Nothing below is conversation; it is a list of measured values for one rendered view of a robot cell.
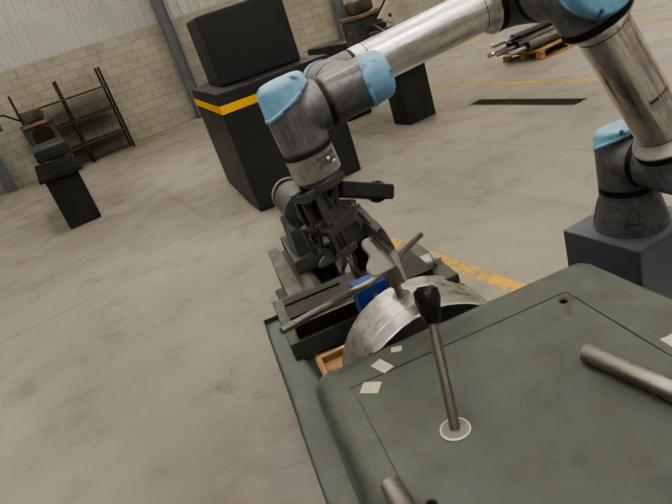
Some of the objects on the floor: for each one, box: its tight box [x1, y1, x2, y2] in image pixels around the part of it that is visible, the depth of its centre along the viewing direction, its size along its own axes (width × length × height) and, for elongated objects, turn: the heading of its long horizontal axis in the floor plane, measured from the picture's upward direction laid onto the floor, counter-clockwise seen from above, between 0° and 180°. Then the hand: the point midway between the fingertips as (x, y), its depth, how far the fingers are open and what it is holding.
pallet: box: [503, 38, 575, 63], centre depth 866 cm, size 124×86×14 cm
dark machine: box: [186, 0, 361, 212], centre depth 625 cm, size 181×122×195 cm
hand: (374, 275), depth 93 cm, fingers open, 14 cm apart
